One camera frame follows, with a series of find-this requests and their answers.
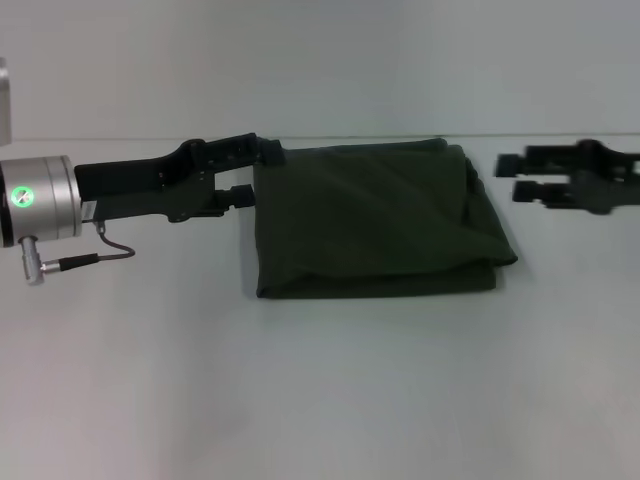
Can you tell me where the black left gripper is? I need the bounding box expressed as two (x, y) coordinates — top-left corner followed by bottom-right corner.
(73, 131), (290, 225)

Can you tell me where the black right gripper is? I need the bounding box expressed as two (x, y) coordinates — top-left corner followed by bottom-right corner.
(493, 139), (640, 215)

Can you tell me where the dark green t-shirt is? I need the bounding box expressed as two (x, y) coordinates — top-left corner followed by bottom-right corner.
(252, 137), (519, 300)

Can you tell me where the left arm dark cable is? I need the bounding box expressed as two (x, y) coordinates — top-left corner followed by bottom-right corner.
(18, 222), (138, 287)

